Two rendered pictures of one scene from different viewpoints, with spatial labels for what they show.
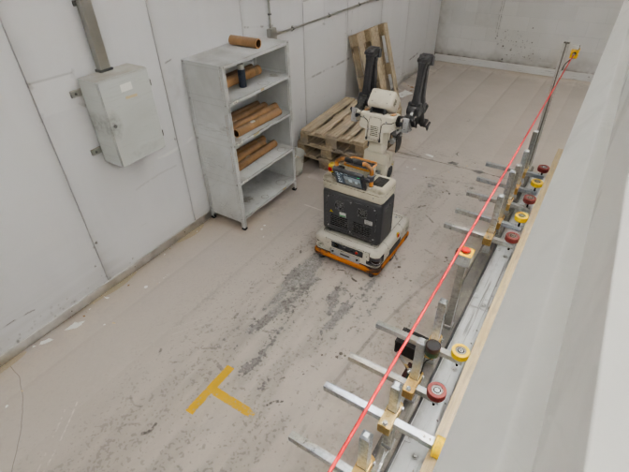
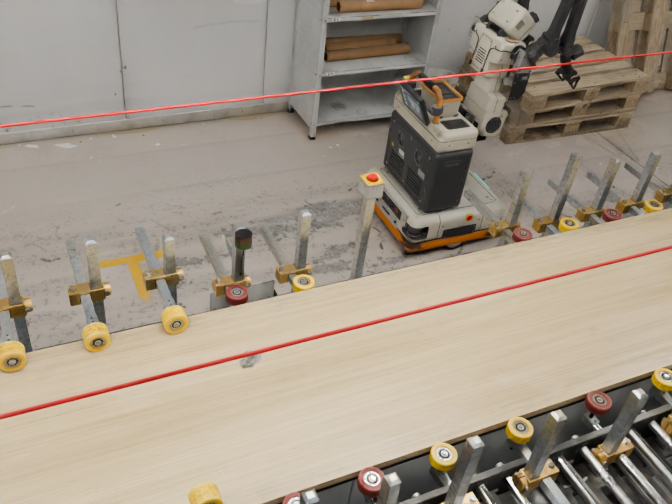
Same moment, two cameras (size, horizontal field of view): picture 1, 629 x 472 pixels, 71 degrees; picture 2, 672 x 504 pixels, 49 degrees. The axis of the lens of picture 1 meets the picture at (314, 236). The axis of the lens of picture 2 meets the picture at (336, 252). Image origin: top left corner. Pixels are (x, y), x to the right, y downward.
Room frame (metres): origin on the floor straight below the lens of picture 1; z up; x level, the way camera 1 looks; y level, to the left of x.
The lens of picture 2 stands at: (-0.49, -1.65, 2.67)
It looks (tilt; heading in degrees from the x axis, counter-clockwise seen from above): 39 degrees down; 27
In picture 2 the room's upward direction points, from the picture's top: 8 degrees clockwise
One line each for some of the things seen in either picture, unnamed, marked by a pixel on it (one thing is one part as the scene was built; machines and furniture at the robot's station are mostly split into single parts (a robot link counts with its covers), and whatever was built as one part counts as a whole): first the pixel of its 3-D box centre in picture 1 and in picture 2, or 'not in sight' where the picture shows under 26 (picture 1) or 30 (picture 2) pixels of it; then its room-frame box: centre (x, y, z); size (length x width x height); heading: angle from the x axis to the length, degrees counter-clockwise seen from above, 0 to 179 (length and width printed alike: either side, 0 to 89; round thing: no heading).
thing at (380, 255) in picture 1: (362, 234); (433, 200); (3.12, -0.43, 0.16); 0.67 x 0.64 x 0.25; 146
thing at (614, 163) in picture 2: (510, 194); (598, 202); (2.61, -1.39, 0.87); 0.04 x 0.04 x 0.48; 57
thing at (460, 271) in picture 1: (455, 295); (362, 241); (1.58, -0.71, 0.93); 0.05 x 0.05 x 0.45; 57
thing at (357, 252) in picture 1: (346, 248); (390, 201); (2.84, -0.27, 0.23); 0.41 x 0.02 x 0.08; 56
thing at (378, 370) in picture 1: (392, 377); (219, 270); (1.17, -0.33, 0.84); 0.43 x 0.03 x 0.04; 57
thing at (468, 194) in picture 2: (477, 234); (492, 219); (2.20, -1.03, 0.83); 0.43 x 0.03 x 0.04; 57
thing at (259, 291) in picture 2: not in sight; (242, 295); (1.19, -0.42, 0.75); 0.26 x 0.01 x 0.10; 147
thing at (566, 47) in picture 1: (550, 111); not in sight; (3.27, -1.87, 1.20); 0.15 x 0.12 x 1.00; 147
